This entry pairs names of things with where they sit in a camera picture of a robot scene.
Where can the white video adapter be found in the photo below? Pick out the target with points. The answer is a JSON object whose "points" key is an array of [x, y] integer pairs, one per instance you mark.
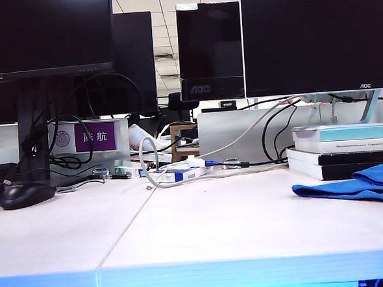
{"points": [[196, 162]]}

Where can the silver frame monitor stand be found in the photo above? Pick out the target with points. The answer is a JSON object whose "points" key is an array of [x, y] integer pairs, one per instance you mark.
{"points": [[371, 104]]}

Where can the blue white medicine box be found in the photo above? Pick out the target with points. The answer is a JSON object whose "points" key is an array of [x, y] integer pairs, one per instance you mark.
{"points": [[180, 176]]}

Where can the black AOC monitor white frame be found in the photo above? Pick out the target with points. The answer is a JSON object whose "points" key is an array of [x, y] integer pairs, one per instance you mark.
{"points": [[318, 35]]}

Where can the white book with small print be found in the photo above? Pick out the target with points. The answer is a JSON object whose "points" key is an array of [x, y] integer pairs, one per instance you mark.
{"points": [[325, 147]]}

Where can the black monitor stand column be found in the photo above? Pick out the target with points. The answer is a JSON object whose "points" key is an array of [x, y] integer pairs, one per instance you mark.
{"points": [[36, 166]]}

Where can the white printed bottle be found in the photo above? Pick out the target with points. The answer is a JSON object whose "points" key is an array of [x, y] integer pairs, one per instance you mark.
{"points": [[139, 135]]}

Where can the glossy black AOC monitor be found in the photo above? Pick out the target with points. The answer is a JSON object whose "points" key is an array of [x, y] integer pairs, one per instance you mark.
{"points": [[209, 41]]}

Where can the purple name label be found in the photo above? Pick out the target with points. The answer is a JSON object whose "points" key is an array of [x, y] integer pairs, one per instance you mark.
{"points": [[95, 136]]}

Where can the round grey sticker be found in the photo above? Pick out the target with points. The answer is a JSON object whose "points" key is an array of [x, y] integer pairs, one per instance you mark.
{"points": [[62, 139]]}

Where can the blue microfibre rag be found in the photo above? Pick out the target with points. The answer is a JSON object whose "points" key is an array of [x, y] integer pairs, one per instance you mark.
{"points": [[360, 191]]}

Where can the plain black background monitor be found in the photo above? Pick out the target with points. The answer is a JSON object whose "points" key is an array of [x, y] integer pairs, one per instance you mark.
{"points": [[134, 56]]}

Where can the metal partition clamp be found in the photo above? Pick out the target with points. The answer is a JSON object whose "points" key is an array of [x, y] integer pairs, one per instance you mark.
{"points": [[101, 172], [231, 163]]}

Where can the black computer mouse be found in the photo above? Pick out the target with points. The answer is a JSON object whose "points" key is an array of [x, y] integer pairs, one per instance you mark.
{"points": [[25, 194]]}

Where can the wooden desk shelf riser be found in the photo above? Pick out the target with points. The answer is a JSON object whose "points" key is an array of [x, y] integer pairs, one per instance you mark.
{"points": [[174, 144]]}

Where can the long white green box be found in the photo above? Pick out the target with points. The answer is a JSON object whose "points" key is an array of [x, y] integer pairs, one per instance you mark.
{"points": [[121, 170]]}

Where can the black spine white book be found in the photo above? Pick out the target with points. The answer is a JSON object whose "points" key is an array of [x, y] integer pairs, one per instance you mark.
{"points": [[336, 172], [358, 157]]}

